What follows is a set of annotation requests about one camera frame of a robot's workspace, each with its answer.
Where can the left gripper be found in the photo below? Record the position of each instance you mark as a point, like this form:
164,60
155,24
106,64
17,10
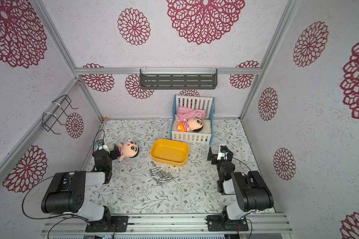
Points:
112,153

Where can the black wire wall rack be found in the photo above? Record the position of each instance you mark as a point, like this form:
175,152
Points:
50,119

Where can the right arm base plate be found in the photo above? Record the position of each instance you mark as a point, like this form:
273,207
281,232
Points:
219,223

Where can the white blue toy crib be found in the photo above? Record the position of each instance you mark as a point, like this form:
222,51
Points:
204,136

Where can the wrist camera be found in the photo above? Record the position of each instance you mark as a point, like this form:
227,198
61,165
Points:
222,155
101,145

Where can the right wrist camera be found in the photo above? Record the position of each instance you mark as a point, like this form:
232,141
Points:
222,155

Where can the grey wall shelf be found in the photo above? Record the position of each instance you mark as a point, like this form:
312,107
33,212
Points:
181,81

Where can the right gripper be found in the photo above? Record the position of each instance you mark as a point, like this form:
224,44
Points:
214,156

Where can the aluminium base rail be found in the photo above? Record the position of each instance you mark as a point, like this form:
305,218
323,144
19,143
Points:
174,224

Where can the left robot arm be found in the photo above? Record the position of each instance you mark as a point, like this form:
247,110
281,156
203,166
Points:
66,192

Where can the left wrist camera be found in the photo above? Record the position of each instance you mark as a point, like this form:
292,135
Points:
101,145

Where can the plush doll on table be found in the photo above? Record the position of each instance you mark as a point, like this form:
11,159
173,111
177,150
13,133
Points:
129,149

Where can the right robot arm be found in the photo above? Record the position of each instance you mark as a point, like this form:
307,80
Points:
249,189

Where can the plush doll in crib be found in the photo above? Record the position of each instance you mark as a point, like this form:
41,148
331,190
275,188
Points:
193,124

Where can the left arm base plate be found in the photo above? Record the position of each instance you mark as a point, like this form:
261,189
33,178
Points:
108,224

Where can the yellow plastic storage box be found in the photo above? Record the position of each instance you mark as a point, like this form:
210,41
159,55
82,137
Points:
170,152

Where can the pink blanket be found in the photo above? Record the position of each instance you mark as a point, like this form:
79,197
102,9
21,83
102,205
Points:
184,113

